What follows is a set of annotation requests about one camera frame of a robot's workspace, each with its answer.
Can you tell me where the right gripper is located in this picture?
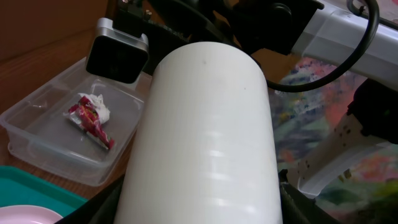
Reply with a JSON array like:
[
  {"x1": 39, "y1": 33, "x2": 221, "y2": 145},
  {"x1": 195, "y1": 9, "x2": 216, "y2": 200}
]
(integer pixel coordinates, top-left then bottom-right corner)
[{"x1": 111, "y1": 0, "x2": 243, "y2": 75}]

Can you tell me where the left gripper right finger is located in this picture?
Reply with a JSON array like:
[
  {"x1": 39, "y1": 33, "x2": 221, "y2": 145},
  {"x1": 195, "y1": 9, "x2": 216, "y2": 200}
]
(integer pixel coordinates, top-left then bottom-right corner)
[{"x1": 279, "y1": 169, "x2": 340, "y2": 224}]

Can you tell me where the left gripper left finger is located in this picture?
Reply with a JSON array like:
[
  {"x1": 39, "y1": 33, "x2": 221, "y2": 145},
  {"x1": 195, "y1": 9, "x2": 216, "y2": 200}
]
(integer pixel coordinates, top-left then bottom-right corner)
[{"x1": 56, "y1": 177, "x2": 124, "y2": 224}]

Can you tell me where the white tissue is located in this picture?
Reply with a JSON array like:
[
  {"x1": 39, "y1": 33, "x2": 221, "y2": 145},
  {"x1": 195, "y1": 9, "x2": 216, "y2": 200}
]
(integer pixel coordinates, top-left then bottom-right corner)
[{"x1": 79, "y1": 93, "x2": 110, "y2": 124}]

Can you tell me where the red snack wrapper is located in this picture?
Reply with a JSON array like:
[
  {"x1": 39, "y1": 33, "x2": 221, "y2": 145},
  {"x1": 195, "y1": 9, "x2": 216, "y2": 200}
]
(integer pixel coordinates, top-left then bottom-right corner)
[{"x1": 63, "y1": 97, "x2": 115, "y2": 151}]

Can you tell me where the white paper cup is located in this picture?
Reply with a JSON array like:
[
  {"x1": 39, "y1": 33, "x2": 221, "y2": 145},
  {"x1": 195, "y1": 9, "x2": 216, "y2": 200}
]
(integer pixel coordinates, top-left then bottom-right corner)
[{"x1": 114, "y1": 42, "x2": 282, "y2": 224}]

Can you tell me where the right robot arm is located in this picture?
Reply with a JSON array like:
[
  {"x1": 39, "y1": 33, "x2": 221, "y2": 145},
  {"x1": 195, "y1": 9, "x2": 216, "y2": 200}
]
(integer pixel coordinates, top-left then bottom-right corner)
[{"x1": 125, "y1": 1, "x2": 397, "y2": 201}]

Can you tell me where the teal plastic tray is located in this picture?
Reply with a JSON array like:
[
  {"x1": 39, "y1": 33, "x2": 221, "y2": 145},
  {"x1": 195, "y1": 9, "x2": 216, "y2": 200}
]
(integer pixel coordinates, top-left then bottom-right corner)
[{"x1": 1, "y1": 166, "x2": 87, "y2": 217}]

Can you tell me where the clear plastic bin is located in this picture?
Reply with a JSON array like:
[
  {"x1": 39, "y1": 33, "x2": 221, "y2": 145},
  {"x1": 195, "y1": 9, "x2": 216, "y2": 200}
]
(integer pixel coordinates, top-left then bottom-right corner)
[{"x1": 1, "y1": 59, "x2": 144, "y2": 187}]

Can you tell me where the large white plate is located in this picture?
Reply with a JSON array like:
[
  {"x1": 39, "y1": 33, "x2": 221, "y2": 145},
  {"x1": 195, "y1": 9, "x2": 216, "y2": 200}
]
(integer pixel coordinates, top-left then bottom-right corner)
[{"x1": 1, "y1": 205, "x2": 63, "y2": 224}]

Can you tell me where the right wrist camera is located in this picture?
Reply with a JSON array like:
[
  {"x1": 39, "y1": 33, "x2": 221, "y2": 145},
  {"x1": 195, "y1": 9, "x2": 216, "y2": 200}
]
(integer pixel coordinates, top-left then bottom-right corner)
[{"x1": 85, "y1": 17, "x2": 149, "y2": 83}]

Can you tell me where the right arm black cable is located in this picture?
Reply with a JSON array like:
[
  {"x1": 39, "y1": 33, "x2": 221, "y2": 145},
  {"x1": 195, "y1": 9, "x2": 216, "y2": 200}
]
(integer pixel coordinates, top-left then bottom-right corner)
[{"x1": 266, "y1": 0, "x2": 381, "y2": 93}]

